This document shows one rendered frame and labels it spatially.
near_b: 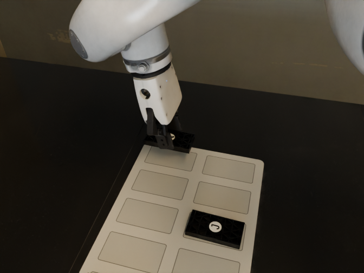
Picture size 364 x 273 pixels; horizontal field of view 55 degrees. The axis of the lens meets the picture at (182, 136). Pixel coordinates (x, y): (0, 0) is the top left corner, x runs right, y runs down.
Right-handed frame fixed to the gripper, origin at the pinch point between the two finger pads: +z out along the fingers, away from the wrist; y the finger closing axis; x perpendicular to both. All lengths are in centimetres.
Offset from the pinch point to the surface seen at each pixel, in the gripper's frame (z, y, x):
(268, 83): 81, 149, -2
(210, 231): 8.9, -16.2, -11.1
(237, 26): 41, 148, 15
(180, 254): 9.2, -21.4, -6.8
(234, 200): 10.6, -7.5, -13.6
